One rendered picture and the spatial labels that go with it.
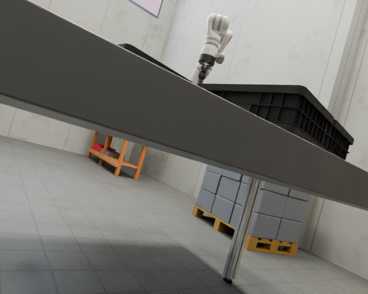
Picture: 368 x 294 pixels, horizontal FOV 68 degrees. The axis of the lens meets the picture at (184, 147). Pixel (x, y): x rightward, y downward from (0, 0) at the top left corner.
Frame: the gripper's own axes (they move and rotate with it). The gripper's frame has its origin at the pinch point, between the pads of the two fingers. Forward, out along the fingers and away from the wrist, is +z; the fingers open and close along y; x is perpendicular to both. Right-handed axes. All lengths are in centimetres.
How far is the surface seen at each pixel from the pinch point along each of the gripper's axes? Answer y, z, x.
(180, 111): 111, 31, -2
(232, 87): 39.6, 7.8, 9.9
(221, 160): 109, 33, 1
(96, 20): -557, -229, -285
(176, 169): -464, 66, 9
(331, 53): -206, -141, 149
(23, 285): 16, 100, -44
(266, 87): 48, 7, 18
